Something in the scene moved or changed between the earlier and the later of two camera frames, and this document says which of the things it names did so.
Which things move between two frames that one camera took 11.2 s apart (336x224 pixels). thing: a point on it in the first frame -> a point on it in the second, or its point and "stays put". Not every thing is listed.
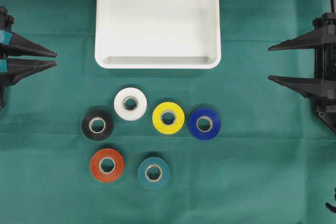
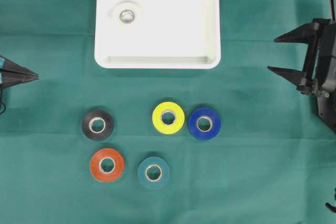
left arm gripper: x=12 y=70 -> x=8 y=80
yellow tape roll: x=168 y=118 stays put
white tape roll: x=119 y=104 -> x=125 y=13
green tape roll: x=153 y=172 stays put
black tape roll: x=97 y=125 stays put
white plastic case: x=157 y=23 stays put
